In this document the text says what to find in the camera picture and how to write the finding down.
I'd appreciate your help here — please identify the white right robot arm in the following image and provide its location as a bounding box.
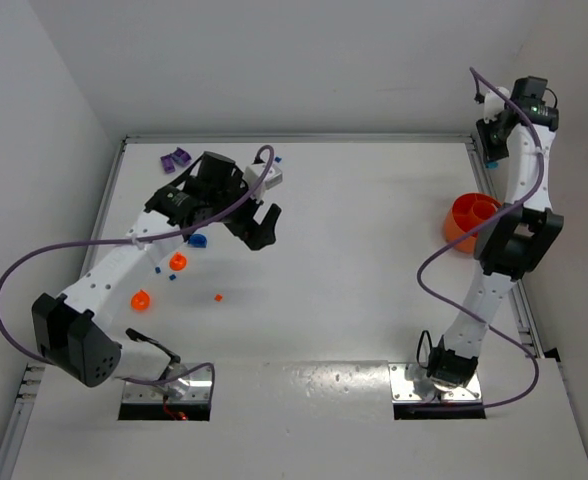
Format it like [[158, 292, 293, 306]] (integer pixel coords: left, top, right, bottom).
[[426, 76, 564, 388]]

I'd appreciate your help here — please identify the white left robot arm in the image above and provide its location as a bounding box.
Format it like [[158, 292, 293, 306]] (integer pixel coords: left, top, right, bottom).
[[32, 151, 283, 388]]

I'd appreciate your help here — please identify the blue round lego piece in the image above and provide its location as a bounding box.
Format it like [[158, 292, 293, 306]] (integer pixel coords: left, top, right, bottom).
[[186, 234, 208, 249]]

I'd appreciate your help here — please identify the orange round lego upper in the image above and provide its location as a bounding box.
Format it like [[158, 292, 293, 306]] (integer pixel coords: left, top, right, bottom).
[[168, 252, 188, 271]]

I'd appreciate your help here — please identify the orange round lego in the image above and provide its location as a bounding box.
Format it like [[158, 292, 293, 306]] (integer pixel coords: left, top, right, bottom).
[[168, 252, 188, 271], [130, 290, 151, 311]]

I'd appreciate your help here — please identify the orange round sorting container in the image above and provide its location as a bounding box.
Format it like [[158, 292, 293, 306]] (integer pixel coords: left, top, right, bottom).
[[443, 193, 501, 242]]

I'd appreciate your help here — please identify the purple lego brick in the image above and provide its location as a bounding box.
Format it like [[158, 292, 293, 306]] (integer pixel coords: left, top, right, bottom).
[[160, 147, 192, 174]]

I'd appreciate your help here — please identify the orange round lego lower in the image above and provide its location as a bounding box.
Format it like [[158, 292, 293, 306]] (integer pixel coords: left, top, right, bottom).
[[130, 290, 151, 311]]

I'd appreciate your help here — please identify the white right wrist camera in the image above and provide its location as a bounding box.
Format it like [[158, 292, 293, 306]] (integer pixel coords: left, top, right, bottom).
[[475, 90, 505, 124]]

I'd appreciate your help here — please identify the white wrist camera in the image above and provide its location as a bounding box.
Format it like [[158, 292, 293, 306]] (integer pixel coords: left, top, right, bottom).
[[475, 90, 505, 124], [243, 163, 283, 191]]

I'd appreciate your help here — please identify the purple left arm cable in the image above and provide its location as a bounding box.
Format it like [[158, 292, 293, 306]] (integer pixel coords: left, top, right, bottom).
[[0, 144, 275, 391]]

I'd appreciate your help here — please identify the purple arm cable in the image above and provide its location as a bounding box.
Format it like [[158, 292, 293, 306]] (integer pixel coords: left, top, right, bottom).
[[417, 67, 550, 411], [0, 144, 275, 391]]

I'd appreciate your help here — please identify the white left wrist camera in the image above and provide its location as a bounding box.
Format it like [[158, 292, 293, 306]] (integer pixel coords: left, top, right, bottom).
[[243, 163, 283, 191]]

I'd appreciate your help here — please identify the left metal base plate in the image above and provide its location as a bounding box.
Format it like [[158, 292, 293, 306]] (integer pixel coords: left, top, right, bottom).
[[122, 362, 215, 404]]

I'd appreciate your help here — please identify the metal base plate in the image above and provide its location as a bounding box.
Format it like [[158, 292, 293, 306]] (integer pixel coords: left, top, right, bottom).
[[122, 362, 215, 404], [388, 363, 483, 404]]

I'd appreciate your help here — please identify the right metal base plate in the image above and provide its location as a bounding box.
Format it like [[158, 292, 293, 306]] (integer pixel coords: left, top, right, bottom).
[[388, 363, 483, 404]]

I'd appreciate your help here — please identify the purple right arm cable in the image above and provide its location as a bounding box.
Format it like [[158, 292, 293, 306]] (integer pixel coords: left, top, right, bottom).
[[417, 67, 550, 411]]

